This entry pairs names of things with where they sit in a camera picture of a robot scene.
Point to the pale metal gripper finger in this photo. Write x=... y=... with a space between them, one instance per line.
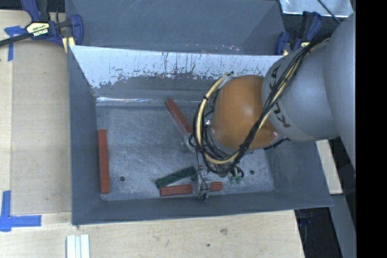
x=200 y=188
x=187 y=144

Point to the red-brown flat block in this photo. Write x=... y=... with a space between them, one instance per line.
x=178 y=116
x=176 y=190
x=103 y=160

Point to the dark green flat block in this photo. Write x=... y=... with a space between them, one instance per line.
x=175 y=177

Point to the grey metal bin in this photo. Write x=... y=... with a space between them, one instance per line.
x=145 y=142

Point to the pale wood flat board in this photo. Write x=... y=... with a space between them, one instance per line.
x=40 y=130

